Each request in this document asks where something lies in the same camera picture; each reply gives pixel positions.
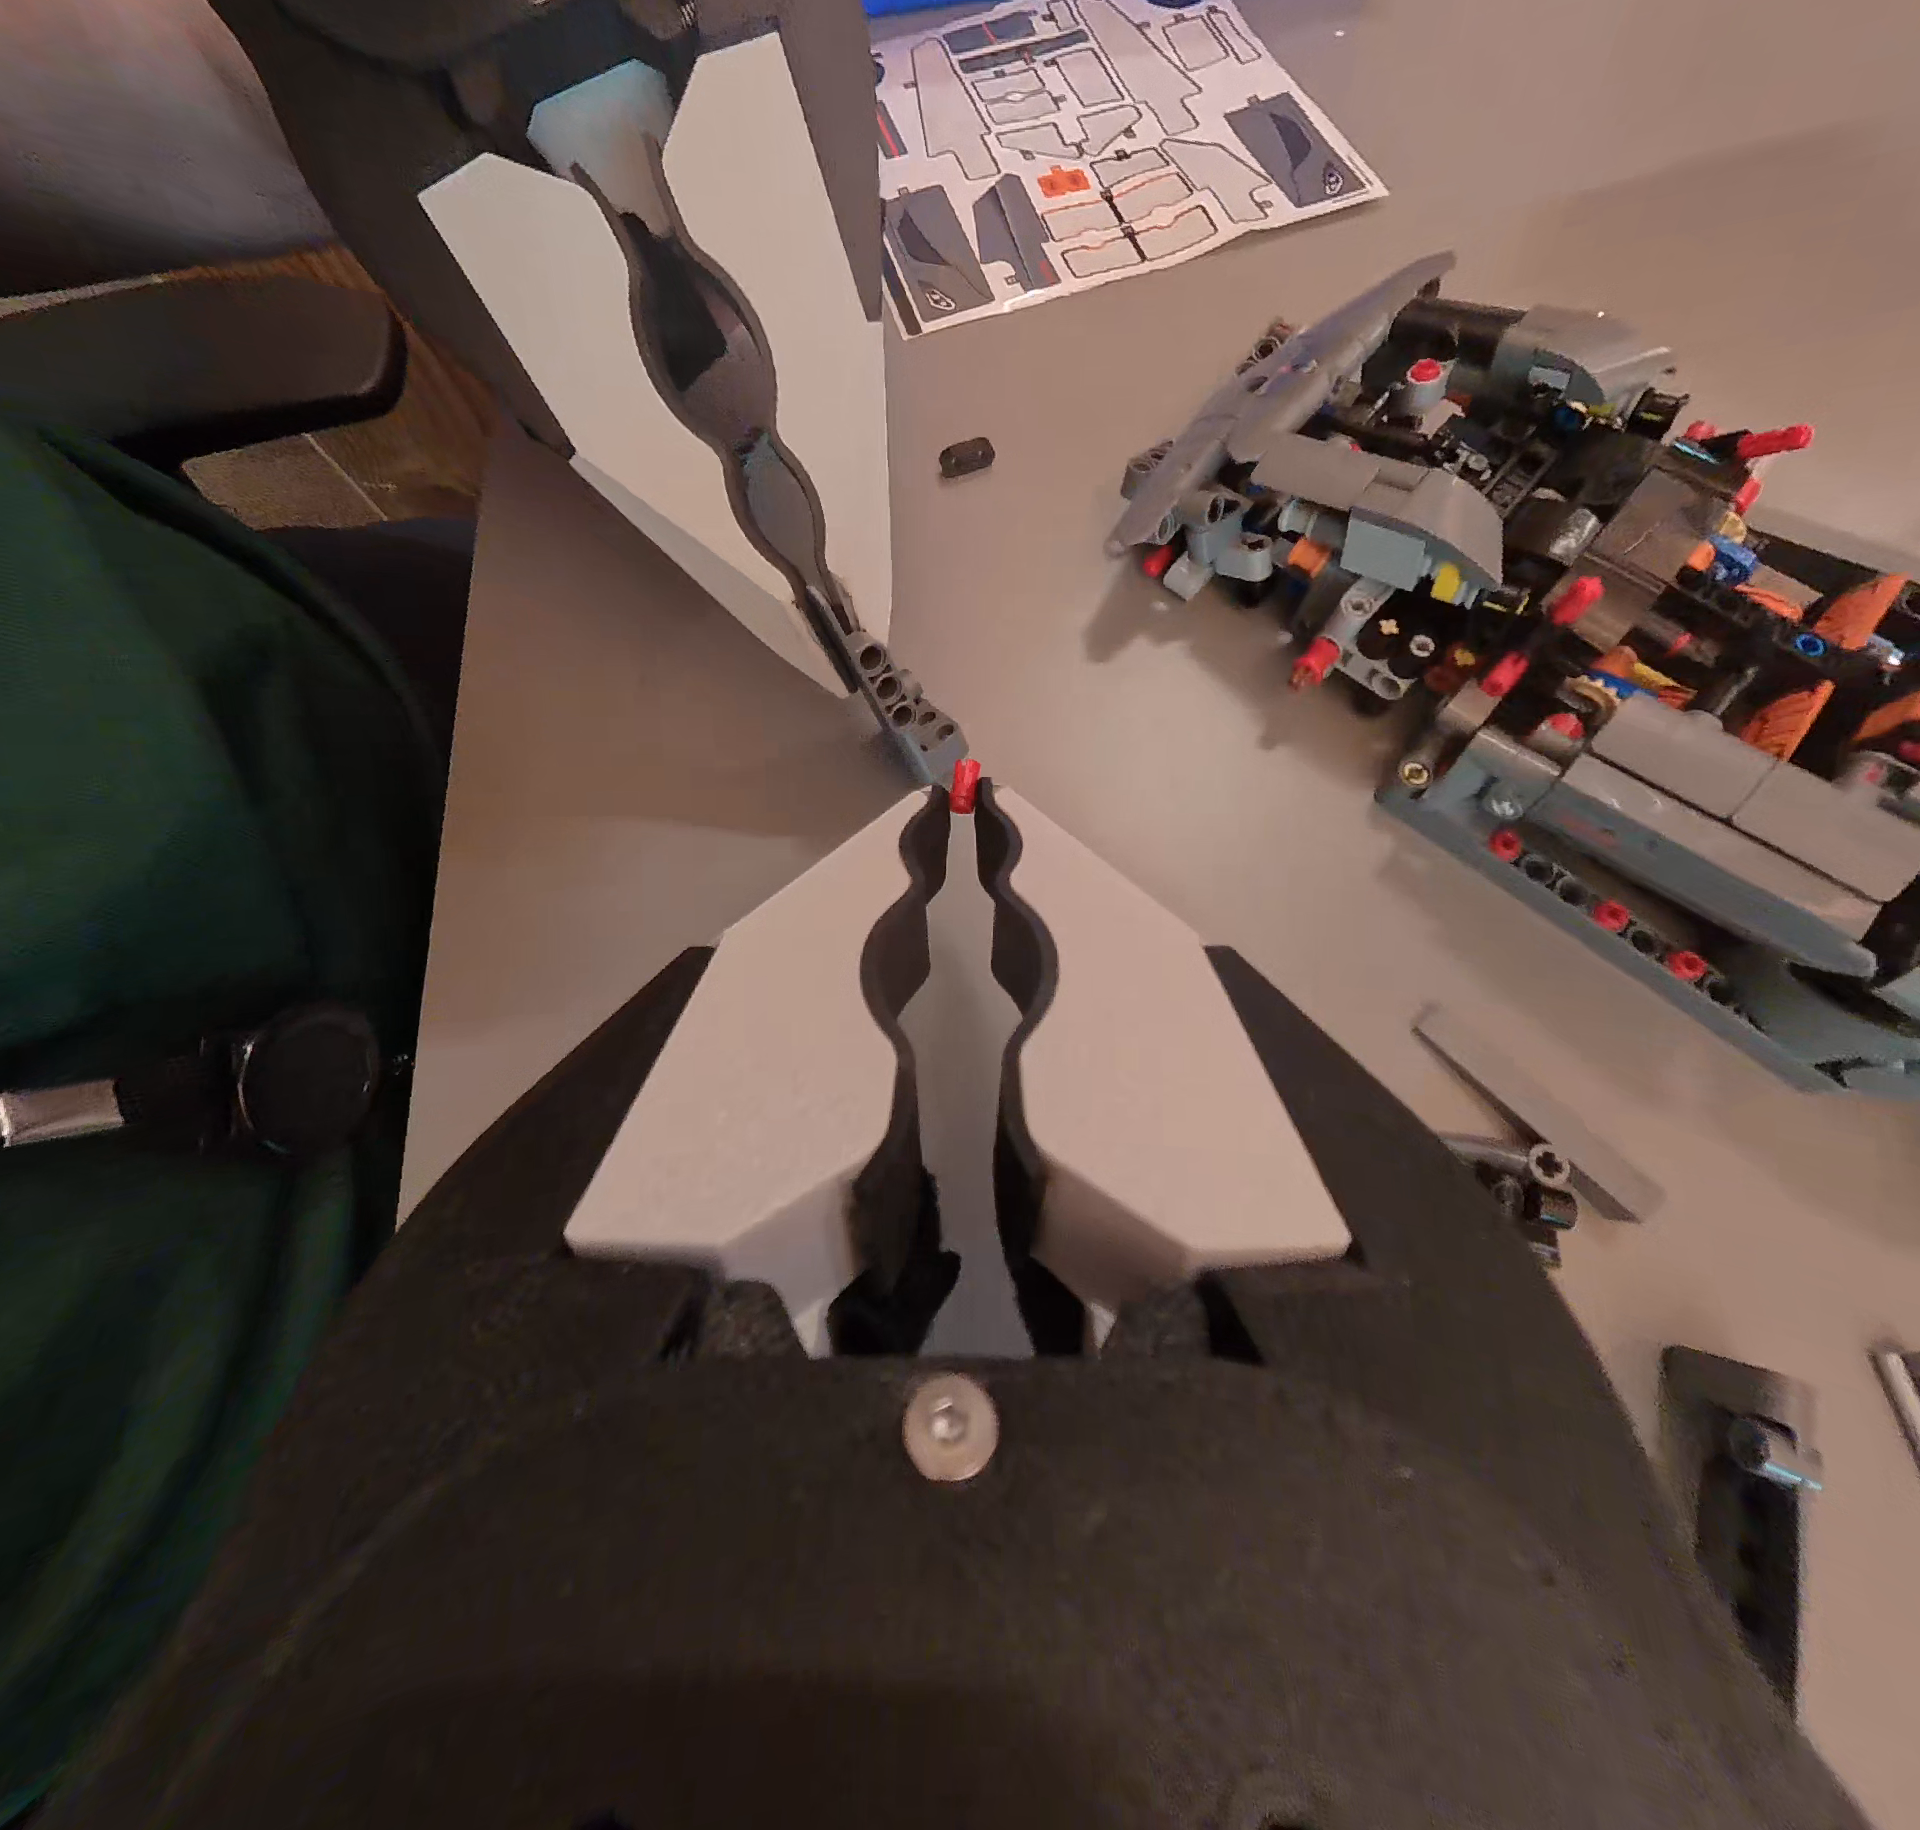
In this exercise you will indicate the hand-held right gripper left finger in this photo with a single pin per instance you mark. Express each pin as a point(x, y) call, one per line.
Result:
point(750, 1096)

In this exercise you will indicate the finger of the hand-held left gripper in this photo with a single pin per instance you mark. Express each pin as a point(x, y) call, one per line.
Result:
point(816, 284)
point(571, 316)

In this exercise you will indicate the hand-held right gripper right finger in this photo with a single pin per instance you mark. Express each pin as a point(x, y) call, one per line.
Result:
point(1170, 1110)

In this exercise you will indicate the red lego pin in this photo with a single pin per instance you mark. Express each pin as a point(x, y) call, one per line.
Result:
point(967, 786)

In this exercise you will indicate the dark grey lego liftarm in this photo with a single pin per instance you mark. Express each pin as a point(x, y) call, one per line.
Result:
point(900, 699)

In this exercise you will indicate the grey black lego car model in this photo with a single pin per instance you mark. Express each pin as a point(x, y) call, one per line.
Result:
point(1576, 662)

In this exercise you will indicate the black two-hole lego piece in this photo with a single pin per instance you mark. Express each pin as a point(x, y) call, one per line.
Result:
point(970, 454)

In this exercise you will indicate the lego sticker sheet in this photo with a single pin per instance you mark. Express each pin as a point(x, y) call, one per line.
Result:
point(1109, 134)

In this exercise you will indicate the grey flat lego tile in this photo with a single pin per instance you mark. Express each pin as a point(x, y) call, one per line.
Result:
point(1528, 1102)

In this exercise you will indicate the black angled lego piece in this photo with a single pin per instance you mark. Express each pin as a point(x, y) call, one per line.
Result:
point(1523, 1198)

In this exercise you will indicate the dark grey long lego beam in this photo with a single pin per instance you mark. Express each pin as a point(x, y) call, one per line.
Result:
point(1742, 1500)

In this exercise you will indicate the light grey lego axle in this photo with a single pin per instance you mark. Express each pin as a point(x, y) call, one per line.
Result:
point(1904, 1402)

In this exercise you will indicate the black office chair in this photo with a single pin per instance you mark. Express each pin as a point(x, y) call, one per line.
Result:
point(194, 360)

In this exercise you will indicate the person's green shirt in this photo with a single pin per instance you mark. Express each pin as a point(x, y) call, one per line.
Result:
point(167, 885)

